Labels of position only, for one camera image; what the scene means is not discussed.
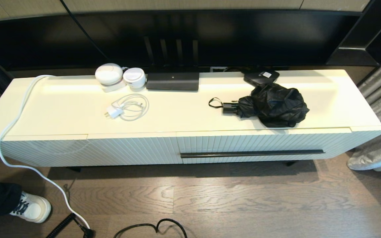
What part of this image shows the white fluted drawer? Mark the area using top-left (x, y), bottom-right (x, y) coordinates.
top-left (176, 128), bottom-right (353, 165)

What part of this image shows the long black metal rod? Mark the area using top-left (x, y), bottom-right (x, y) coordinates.
top-left (180, 150), bottom-right (325, 159)

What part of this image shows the black umbrella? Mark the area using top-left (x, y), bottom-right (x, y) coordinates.
top-left (209, 83), bottom-right (310, 128)

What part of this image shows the white tv cabinet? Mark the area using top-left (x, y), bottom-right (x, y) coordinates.
top-left (0, 69), bottom-right (381, 167)

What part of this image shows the black router with antennas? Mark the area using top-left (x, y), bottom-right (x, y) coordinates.
top-left (143, 35), bottom-right (200, 91)

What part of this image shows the small white round device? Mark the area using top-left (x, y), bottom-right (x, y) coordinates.
top-left (123, 67), bottom-right (146, 89)

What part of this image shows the black set-top box with label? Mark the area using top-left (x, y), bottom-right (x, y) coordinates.
top-left (243, 68), bottom-right (280, 87)

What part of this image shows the large white dome device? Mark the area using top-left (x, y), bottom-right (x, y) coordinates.
top-left (95, 63), bottom-right (126, 93)

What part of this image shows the black television screen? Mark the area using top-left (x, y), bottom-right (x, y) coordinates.
top-left (0, 9), bottom-right (366, 71)

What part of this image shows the black shelf unit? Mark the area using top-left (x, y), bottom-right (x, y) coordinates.
top-left (326, 0), bottom-right (381, 66)

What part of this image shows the white charger with coiled cable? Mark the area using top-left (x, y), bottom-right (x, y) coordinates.
top-left (104, 93), bottom-right (149, 122)

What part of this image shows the thin black floor cable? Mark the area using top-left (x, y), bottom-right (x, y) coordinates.
top-left (113, 218), bottom-right (188, 238)

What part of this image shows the black coiled cable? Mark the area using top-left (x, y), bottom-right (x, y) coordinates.
top-left (47, 213), bottom-right (95, 238)

